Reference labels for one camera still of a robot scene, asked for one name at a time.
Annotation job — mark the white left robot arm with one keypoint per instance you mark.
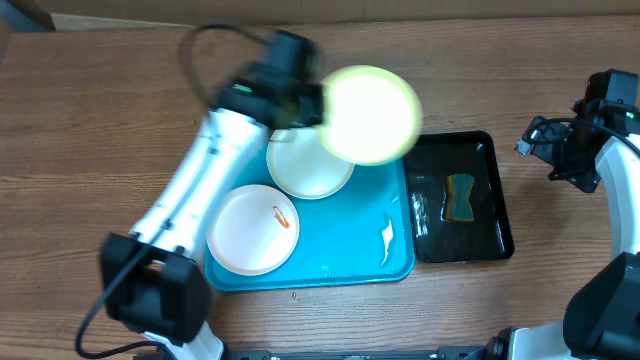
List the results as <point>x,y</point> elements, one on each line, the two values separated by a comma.
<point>151,277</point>

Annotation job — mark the blue plastic tray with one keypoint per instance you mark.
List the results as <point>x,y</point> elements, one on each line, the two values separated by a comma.
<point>360,234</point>

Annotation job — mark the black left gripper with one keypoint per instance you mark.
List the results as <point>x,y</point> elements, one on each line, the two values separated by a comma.
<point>319,102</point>

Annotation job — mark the black water tray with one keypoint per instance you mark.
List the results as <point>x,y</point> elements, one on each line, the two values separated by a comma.
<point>427,165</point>

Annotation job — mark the yellow-green rimmed plate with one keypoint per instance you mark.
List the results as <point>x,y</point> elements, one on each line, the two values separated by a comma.
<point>371,116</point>

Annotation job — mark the pink rimmed white plate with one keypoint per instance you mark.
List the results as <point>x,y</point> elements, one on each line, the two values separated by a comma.
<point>255,230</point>

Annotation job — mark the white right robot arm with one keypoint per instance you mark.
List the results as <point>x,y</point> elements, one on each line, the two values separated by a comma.
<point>601,320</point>

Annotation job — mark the white plate with sauce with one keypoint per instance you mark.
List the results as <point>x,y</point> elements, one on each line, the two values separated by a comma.
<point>300,165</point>

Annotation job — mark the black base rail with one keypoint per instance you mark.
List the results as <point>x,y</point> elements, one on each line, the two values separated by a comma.
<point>442,353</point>

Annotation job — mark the green yellow sponge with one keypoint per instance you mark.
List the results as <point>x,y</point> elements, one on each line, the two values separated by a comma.
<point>458,206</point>

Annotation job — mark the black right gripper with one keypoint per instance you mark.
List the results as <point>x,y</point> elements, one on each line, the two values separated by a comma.
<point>558,151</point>

